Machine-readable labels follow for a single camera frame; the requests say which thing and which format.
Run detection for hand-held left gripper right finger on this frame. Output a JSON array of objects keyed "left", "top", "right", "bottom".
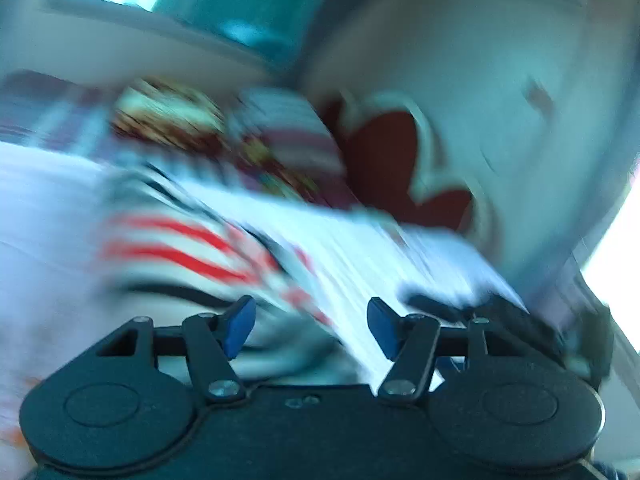
[{"left": 367, "top": 297, "right": 490, "bottom": 404}]

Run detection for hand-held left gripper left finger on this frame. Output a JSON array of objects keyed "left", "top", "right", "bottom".
[{"left": 94, "top": 296, "right": 257, "bottom": 404}]

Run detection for striped knit sweater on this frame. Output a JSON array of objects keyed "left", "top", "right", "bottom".
[{"left": 97, "top": 165, "right": 358, "bottom": 378}]

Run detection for floral bed sheet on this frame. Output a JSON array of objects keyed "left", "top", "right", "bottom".
[{"left": 0, "top": 140, "right": 531, "bottom": 451}]

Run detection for red and white headboard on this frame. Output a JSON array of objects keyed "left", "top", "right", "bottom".
[{"left": 320, "top": 91, "right": 498, "bottom": 243}]

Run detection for striped pillow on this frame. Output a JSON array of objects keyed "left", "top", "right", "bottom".
[{"left": 232, "top": 89, "right": 353, "bottom": 201}]

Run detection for folded printed blanket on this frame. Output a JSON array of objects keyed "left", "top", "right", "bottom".
[{"left": 111, "top": 79, "right": 238, "bottom": 148}]

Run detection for striped bedding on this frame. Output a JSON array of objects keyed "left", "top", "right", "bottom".
[{"left": 0, "top": 71, "right": 113, "bottom": 153}]

